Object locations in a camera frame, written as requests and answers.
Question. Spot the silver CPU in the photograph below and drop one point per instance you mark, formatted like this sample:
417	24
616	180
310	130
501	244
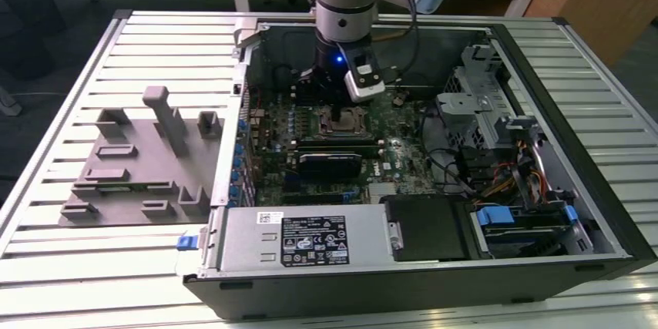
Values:
350	119

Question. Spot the grey parts rack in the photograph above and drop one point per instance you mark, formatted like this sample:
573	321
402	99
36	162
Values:
149	175

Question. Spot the metal drive cage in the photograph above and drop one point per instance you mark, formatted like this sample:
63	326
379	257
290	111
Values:
462	109

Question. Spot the black RAM slot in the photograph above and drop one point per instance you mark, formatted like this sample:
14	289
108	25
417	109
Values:
334	152
306	92
334	143
306	99

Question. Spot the blue case latch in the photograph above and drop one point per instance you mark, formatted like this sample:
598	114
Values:
186	245

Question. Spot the black office chair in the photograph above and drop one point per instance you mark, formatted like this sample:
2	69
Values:
31	24

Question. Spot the black PC case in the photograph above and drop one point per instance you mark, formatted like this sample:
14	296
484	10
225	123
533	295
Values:
411	298

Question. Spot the hard disk in blue carrier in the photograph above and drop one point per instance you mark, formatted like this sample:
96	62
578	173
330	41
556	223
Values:
496	216

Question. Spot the small silver heatsink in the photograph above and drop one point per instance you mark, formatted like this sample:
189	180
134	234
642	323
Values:
383	190

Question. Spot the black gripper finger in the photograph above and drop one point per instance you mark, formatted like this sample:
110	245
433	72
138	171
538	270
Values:
335	113

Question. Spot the green RAM stick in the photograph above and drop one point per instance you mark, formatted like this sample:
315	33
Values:
123	189

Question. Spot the black disk bay cover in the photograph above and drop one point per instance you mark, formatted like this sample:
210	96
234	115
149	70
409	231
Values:
429	229

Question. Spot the silver power supply unit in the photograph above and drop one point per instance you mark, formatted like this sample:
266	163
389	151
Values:
247	244

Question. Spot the CPU socket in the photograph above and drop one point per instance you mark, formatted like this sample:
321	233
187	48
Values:
345	136

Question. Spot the green motherboard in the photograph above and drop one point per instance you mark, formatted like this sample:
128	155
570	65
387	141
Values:
406	159

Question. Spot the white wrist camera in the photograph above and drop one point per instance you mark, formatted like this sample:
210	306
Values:
365	82

